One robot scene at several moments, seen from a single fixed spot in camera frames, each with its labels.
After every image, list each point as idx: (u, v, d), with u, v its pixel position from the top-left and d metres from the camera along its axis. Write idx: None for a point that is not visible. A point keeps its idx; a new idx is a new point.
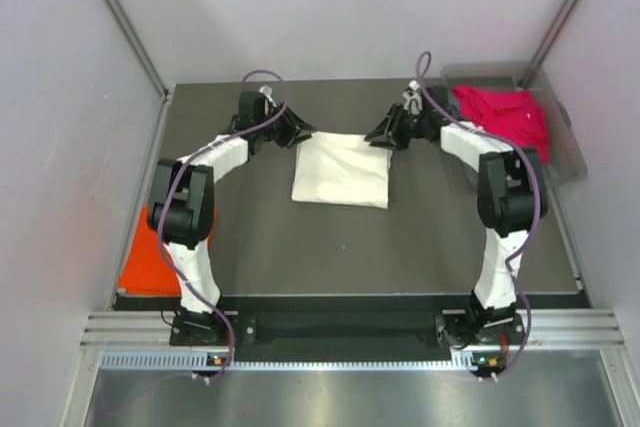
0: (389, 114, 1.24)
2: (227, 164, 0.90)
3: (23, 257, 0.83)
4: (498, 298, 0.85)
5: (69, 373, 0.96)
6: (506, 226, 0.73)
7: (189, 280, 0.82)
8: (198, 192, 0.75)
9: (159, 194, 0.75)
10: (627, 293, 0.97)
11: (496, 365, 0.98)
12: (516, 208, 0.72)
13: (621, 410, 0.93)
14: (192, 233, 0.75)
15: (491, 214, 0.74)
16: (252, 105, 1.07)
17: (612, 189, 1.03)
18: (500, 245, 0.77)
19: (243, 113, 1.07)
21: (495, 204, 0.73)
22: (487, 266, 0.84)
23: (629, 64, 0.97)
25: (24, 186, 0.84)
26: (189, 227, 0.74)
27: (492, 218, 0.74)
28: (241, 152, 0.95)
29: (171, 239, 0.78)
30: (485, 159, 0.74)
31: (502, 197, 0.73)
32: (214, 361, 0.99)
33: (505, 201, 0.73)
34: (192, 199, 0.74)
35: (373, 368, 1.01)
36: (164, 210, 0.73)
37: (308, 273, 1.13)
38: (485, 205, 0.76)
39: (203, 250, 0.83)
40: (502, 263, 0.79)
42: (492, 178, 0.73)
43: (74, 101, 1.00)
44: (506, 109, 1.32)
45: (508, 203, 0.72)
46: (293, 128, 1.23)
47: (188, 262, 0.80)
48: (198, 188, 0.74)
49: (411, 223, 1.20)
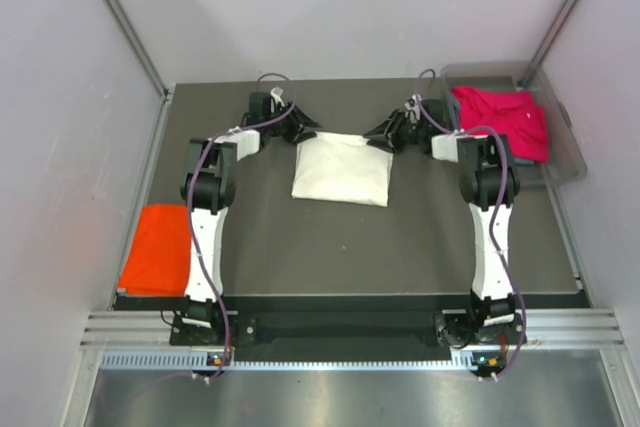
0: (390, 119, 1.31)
2: (243, 151, 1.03)
3: (22, 258, 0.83)
4: (495, 285, 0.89)
5: (69, 373, 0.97)
6: (483, 200, 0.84)
7: (202, 252, 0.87)
8: (227, 164, 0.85)
9: (190, 165, 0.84)
10: (627, 293, 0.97)
11: (496, 365, 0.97)
12: (487, 183, 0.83)
13: (621, 410, 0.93)
14: (220, 199, 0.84)
15: (468, 189, 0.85)
16: (260, 105, 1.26)
17: (612, 188, 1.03)
18: (481, 219, 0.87)
19: (253, 111, 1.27)
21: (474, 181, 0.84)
22: (479, 255, 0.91)
23: (628, 63, 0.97)
25: (23, 187, 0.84)
26: (218, 193, 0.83)
27: (469, 193, 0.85)
28: (253, 142, 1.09)
29: (197, 206, 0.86)
30: (461, 142, 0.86)
31: (476, 173, 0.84)
32: (214, 361, 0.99)
33: (479, 177, 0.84)
34: (222, 169, 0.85)
35: (372, 367, 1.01)
36: (196, 178, 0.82)
37: (309, 273, 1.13)
38: (465, 182, 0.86)
39: (220, 230, 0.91)
40: (489, 240, 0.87)
42: (466, 158, 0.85)
43: (73, 101, 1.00)
44: (505, 109, 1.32)
45: (481, 179, 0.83)
46: (296, 126, 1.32)
47: (207, 232, 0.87)
48: (227, 161, 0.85)
49: (411, 223, 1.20)
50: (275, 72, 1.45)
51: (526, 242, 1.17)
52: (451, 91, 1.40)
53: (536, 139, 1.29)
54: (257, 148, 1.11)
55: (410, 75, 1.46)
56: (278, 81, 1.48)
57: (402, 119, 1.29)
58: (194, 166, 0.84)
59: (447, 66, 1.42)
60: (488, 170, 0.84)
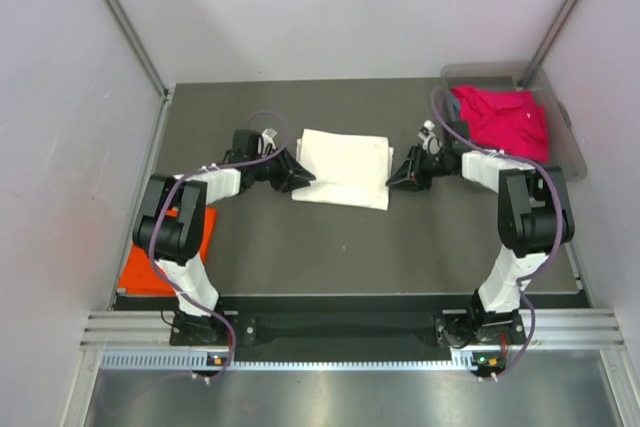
0: (410, 157, 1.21)
2: (220, 191, 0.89)
3: (22, 257, 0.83)
4: (503, 304, 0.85)
5: (69, 373, 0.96)
6: (525, 247, 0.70)
7: (184, 291, 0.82)
8: (190, 206, 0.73)
9: (148, 208, 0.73)
10: (627, 293, 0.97)
11: (496, 365, 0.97)
12: (538, 224, 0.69)
13: (621, 409, 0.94)
14: (180, 250, 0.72)
15: (511, 233, 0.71)
16: (247, 142, 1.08)
17: (612, 189, 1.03)
18: (515, 263, 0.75)
19: (236, 149, 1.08)
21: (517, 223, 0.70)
22: (496, 274, 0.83)
23: (628, 63, 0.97)
25: (23, 185, 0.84)
26: (179, 242, 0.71)
27: (513, 239, 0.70)
28: (234, 181, 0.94)
29: (161, 256, 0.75)
30: (505, 174, 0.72)
31: (522, 215, 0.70)
32: (214, 361, 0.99)
33: (526, 219, 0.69)
34: (184, 214, 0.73)
35: (372, 367, 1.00)
36: (155, 226, 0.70)
37: (309, 273, 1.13)
38: (508, 224, 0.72)
39: (195, 262, 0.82)
40: (512, 278, 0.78)
42: (512, 193, 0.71)
43: (73, 102, 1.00)
44: (504, 109, 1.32)
45: (530, 222, 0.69)
46: (286, 171, 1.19)
47: (180, 277, 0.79)
48: (189, 203, 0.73)
49: (412, 224, 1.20)
50: (274, 73, 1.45)
51: None
52: (451, 91, 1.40)
53: (536, 140, 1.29)
54: (238, 187, 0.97)
55: (410, 76, 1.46)
56: (278, 81, 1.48)
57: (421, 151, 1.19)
58: (153, 209, 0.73)
59: (447, 66, 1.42)
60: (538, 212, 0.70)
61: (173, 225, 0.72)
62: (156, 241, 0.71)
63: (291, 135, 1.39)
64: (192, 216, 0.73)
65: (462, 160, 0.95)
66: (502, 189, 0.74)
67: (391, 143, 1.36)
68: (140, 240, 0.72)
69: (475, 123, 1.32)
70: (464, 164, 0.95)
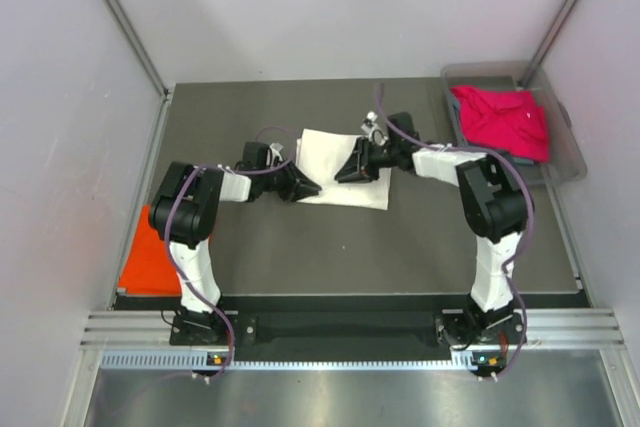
0: (357, 150, 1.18)
2: (231, 190, 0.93)
3: (22, 257, 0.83)
4: (498, 299, 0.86)
5: (69, 373, 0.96)
6: (497, 232, 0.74)
7: (189, 279, 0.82)
8: (207, 190, 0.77)
9: (167, 190, 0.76)
10: (627, 293, 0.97)
11: (496, 365, 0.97)
12: (505, 208, 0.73)
13: (621, 409, 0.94)
14: (194, 232, 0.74)
15: (481, 222, 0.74)
16: (256, 153, 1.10)
17: (613, 189, 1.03)
18: (494, 250, 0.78)
19: (246, 160, 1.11)
21: (484, 212, 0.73)
22: (481, 270, 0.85)
23: (628, 63, 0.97)
25: (23, 185, 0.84)
26: (192, 224, 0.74)
27: (483, 227, 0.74)
28: (243, 187, 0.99)
29: (173, 238, 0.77)
30: (463, 169, 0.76)
31: (486, 203, 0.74)
32: (214, 361, 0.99)
33: (491, 207, 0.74)
34: (199, 198, 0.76)
35: (372, 367, 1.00)
36: (173, 206, 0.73)
37: (308, 272, 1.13)
38: (474, 214, 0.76)
39: (204, 252, 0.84)
40: (497, 267, 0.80)
42: (474, 184, 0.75)
43: (73, 102, 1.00)
44: (505, 108, 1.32)
45: (496, 207, 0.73)
46: (292, 181, 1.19)
47: (188, 263, 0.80)
48: (207, 187, 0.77)
49: (411, 224, 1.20)
50: (274, 72, 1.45)
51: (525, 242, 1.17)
52: (451, 91, 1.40)
53: (536, 140, 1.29)
54: (247, 194, 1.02)
55: (410, 75, 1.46)
56: (278, 81, 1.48)
57: (368, 145, 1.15)
58: (171, 191, 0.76)
59: (447, 66, 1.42)
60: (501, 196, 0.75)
61: (189, 207, 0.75)
62: (171, 222, 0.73)
63: (290, 135, 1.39)
64: (209, 200, 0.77)
65: (415, 158, 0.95)
66: (461, 183, 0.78)
67: None
68: (154, 221, 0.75)
69: (475, 123, 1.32)
70: (415, 162, 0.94)
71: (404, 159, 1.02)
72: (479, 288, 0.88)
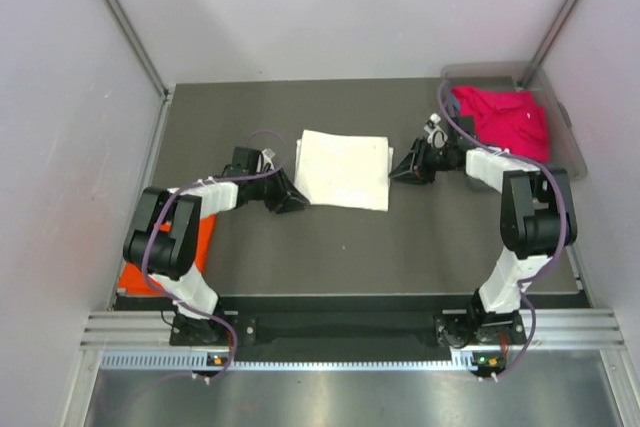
0: (414, 149, 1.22)
2: (215, 205, 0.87)
3: (23, 257, 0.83)
4: (502, 305, 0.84)
5: (69, 373, 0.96)
6: (527, 249, 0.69)
7: (183, 298, 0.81)
8: (183, 222, 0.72)
9: (141, 224, 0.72)
10: (627, 293, 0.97)
11: (496, 365, 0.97)
12: (540, 226, 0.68)
13: (621, 409, 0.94)
14: (173, 266, 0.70)
15: (515, 235, 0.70)
16: (246, 157, 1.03)
17: (614, 189, 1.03)
18: (516, 265, 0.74)
19: (235, 163, 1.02)
21: (520, 226, 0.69)
22: (497, 274, 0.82)
23: (627, 64, 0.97)
25: (23, 186, 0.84)
26: (170, 258, 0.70)
27: (515, 240, 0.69)
28: (230, 196, 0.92)
29: (155, 271, 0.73)
30: (510, 177, 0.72)
31: (525, 217, 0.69)
32: (214, 361, 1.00)
33: (529, 221, 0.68)
34: (176, 230, 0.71)
35: (372, 367, 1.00)
36: (148, 241, 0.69)
37: (308, 272, 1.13)
38: (510, 226, 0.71)
39: (192, 271, 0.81)
40: (514, 280, 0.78)
42: (516, 194, 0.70)
43: (73, 102, 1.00)
44: (505, 109, 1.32)
45: (533, 224, 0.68)
46: (282, 192, 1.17)
47: (176, 288, 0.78)
48: (183, 218, 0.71)
49: (411, 225, 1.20)
50: (275, 73, 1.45)
51: None
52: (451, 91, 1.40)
53: (536, 139, 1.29)
54: (233, 202, 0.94)
55: (410, 76, 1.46)
56: (279, 81, 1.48)
57: (425, 145, 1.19)
58: (146, 224, 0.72)
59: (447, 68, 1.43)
60: (542, 214, 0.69)
61: (165, 239, 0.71)
62: (149, 257, 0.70)
63: (291, 135, 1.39)
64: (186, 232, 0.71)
65: (468, 157, 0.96)
66: (505, 191, 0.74)
67: (391, 144, 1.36)
68: (131, 257, 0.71)
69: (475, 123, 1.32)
70: (469, 161, 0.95)
71: (458, 156, 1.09)
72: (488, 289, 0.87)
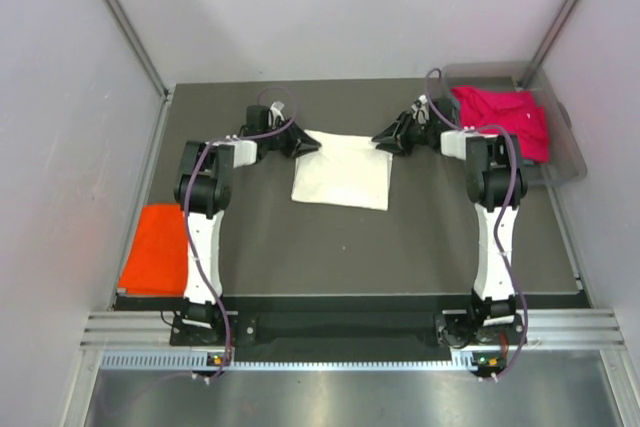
0: (400, 119, 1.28)
2: (241, 159, 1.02)
3: (22, 257, 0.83)
4: (496, 287, 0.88)
5: (69, 373, 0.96)
6: (487, 200, 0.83)
7: (199, 256, 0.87)
8: (223, 166, 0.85)
9: (186, 168, 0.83)
10: (627, 293, 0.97)
11: (496, 365, 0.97)
12: (495, 181, 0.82)
13: (621, 409, 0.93)
14: (215, 202, 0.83)
15: (475, 189, 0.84)
16: (257, 116, 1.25)
17: (613, 189, 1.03)
18: (487, 221, 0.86)
19: (249, 125, 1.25)
21: (478, 181, 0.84)
22: (482, 252, 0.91)
23: (628, 64, 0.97)
25: (23, 186, 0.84)
26: (214, 196, 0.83)
27: (476, 193, 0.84)
28: (250, 150, 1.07)
29: (192, 211, 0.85)
30: (470, 142, 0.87)
31: (483, 173, 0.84)
32: (214, 361, 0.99)
33: (485, 177, 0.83)
34: (218, 172, 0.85)
35: (372, 367, 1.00)
36: (191, 182, 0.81)
37: (308, 272, 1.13)
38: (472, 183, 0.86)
39: (216, 234, 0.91)
40: (493, 243, 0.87)
42: (473, 154, 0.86)
43: (73, 102, 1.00)
44: (505, 109, 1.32)
45: (488, 179, 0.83)
46: (294, 140, 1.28)
47: (203, 236, 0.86)
48: (223, 162, 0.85)
49: (411, 224, 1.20)
50: (275, 73, 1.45)
51: (526, 243, 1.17)
52: (452, 91, 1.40)
53: (536, 139, 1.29)
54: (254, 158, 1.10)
55: (409, 76, 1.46)
56: (279, 81, 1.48)
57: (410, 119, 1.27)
58: (190, 169, 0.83)
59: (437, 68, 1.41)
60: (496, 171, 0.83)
61: (207, 179, 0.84)
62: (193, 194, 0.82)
63: None
64: (226, 174, 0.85)
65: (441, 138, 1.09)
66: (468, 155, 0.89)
67: None
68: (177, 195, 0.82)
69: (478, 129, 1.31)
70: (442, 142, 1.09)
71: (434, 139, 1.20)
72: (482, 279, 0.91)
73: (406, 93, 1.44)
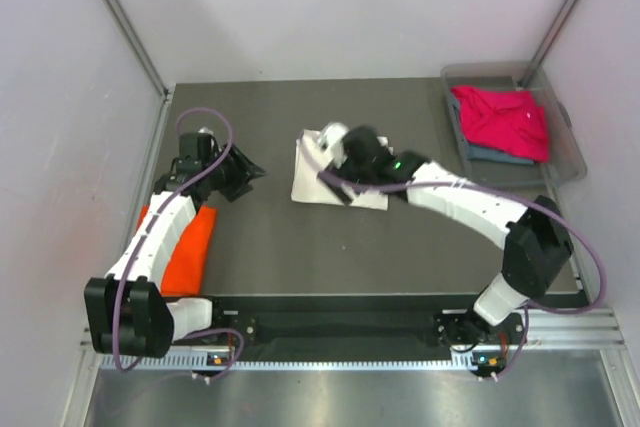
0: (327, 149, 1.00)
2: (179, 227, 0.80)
3: (22, 255, 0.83)
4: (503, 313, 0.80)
5: (69, 373, 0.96)
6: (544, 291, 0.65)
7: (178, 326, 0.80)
8: (142, 317, 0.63)
9: (100, 324, 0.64)
10: (627, 293, 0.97)
11: (496, 365, 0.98)
12: (557, 262, 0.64)
13: (621, 409, 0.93)
14: (148, 350, 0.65)
15: (532, 283, 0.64)
16: (197, 147, 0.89)
17: (613, 189, 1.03)
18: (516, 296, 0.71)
19: (185, 155, 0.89)
21: (539, 278, 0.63)
22: (492, 295, 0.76)
23: (628, 63, 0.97)
25: (23, 185, 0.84)
26: (144, 345, 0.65)
27: (533, 286, 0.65)
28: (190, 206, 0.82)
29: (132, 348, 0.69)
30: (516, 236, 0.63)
31: (542, 268, 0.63)
32: (215, 361, 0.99)
33: (543, 270, 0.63)
34: (139, 325, 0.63)
35: (371, 367, 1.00)
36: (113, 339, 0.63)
37: (308, 273, 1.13)
38: (523, 278, 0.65)
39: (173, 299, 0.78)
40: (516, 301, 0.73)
42: (534, 258, 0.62)
43: (74, 101, 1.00)
44: (505, 108, 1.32)
45: (547, 265, 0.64)
46: (243, 173, 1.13)
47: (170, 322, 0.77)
48: (142, 315, 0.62)
49: (411, 225, 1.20)
50: (275, 73, 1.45)
51: None
52: (452, 91, 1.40)
53: (536, 139, 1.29)
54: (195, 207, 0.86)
55: (410, 76, 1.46)
56: (279, 81, 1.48)
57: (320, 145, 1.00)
58: (107, 321, 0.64)
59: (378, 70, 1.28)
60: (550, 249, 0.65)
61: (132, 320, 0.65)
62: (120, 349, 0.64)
63: (290, 135, 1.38)
64: (150, 322, 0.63)
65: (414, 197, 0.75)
66: (507, 248, 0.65)
67: (391, 143, 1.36)
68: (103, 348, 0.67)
69: (478, 132, 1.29)
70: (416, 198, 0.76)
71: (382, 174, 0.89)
72: (487, 306, 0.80)
73: (406, 93, 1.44)
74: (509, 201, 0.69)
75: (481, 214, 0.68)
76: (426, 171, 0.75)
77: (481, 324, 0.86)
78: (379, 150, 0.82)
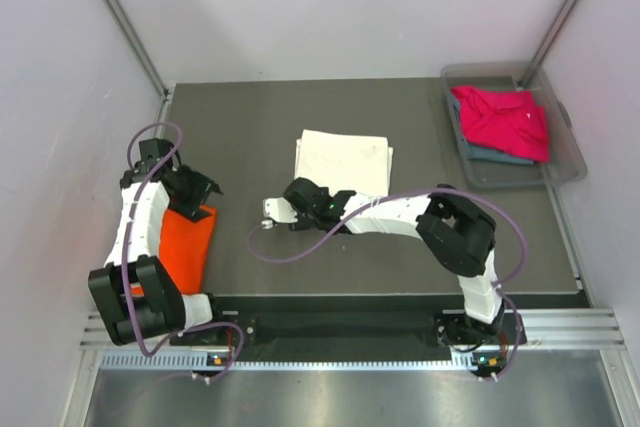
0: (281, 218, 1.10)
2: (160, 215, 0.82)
3: (22, 254, 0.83)
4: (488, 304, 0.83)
5: (69, 373, 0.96)
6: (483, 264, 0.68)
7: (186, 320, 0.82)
8: (154, 289, 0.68)
9: (114, 312, 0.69)
10: (627, 293, 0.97)
11: (496, 365, 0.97)
12: (477, 237, 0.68)
13: (621, 410, 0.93)
14: (168, 322, 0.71)
15: (469, 264, 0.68)
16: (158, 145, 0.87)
17: (613, 189, 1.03)
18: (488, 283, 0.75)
19: (146, 156, 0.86)
21: (471, 257, 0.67)
22: (472, 294, 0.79)
23: (627, 63, 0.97)
25: (23, 184, 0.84)
26: (165, 318, 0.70)
27: (472, 265, 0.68)
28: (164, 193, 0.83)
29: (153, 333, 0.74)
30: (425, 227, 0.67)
31: (466, 246, 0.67)
32: (214, 361, 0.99)
33: (471, 247, 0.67)
34: (153, 299, 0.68)
35: (372, 368, 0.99)
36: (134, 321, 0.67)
37: (307, 273, 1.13)
38: (460, 263, 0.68)
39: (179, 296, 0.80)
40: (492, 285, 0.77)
42: (446, 239, 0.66)
43: (74, 101, 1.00)
44: (505, 108, 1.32)
45: (472, 242, 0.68)
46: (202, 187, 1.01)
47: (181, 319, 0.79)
48: (153, 287, 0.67)
49: None
50: (275, 73, 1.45)
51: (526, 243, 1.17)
52: (451, 91, 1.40)
53: (536, 139, 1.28)
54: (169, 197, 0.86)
55: (409, 76, 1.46)
56: (279, 81, 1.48)
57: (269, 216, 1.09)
58: (121, 306, 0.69)
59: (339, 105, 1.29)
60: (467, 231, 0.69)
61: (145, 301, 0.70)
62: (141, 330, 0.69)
63: (290, 135, 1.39)
64: (164, 294, 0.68)
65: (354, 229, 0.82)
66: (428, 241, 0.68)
67: (391, 143, 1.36)
68: (122, 336, 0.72)
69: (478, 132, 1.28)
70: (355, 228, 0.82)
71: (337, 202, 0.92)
72: (477, 306, 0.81)
73: (406, 93, 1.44)
74: (416, 196, 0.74)
75: (397, 218, 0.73)
76: (353, 200, 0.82)
77: (485, 328, 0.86)
78: (316, 193, 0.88)
